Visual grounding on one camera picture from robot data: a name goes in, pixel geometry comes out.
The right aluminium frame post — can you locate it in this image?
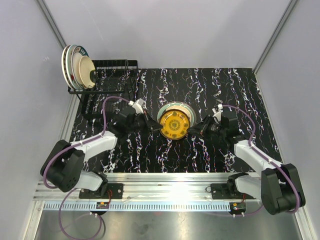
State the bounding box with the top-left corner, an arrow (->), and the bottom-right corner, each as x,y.
253,0 -> 300,75

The white slotted cable duct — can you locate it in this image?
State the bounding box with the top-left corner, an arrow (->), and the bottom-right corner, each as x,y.
43,201 -> 247,214

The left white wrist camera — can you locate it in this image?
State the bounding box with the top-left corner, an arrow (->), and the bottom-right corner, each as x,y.
128,98 -> 145,115

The yellow patterned small plate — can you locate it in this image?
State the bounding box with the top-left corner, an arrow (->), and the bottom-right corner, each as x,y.
159,110 -> 190,140

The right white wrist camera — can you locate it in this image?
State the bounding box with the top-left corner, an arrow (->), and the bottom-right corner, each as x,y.
212,104 -> 223,124

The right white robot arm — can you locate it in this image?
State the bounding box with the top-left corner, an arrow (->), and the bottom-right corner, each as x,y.
187,109 -> 306,215

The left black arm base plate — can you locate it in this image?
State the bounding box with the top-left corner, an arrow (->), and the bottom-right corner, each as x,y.
79,183 -> 124,200

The black wire dish rack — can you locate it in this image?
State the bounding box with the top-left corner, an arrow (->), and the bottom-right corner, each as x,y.
68,59 -> 140,121

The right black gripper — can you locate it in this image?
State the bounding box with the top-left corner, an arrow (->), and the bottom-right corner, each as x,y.
186,114 -> 227,141

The stack of remaining plates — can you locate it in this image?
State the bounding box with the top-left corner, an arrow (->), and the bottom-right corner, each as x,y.
156,101 -> 197,127

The small cream floral plate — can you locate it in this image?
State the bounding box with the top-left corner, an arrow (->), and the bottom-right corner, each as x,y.
78,56 -> 96,89

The white plate dark green rim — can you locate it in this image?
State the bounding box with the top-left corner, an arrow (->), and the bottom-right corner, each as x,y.
70,45 -> 89,90

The aluminium frame post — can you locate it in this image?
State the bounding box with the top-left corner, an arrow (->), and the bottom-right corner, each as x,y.
253,0 -> 300,75
35,0 -> 67,50

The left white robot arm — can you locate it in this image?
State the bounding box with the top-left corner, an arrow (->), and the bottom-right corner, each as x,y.
40,106 -> 162,199

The white plate watermelon pattern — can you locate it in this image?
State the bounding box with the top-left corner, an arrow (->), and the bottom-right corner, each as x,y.
63,44 -> 78,90

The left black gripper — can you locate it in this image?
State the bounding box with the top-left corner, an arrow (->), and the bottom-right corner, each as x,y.
127,110 -> 163,135

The black marble pattern mat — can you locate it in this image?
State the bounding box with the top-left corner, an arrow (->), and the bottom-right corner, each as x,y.
84,68 -> 281,173

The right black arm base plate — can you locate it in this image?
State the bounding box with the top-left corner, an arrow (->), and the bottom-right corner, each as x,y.
205,183 -> 254,201

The aluminium mounting rail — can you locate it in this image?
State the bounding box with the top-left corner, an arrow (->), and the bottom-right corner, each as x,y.
33,172 -> 305,203

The left aluminium frame post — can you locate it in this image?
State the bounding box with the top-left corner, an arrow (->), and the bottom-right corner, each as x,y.
35,0 -> 67,50

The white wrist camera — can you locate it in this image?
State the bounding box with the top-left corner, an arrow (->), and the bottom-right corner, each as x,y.
128,98 -> 145,115
212,104 -> 223,124

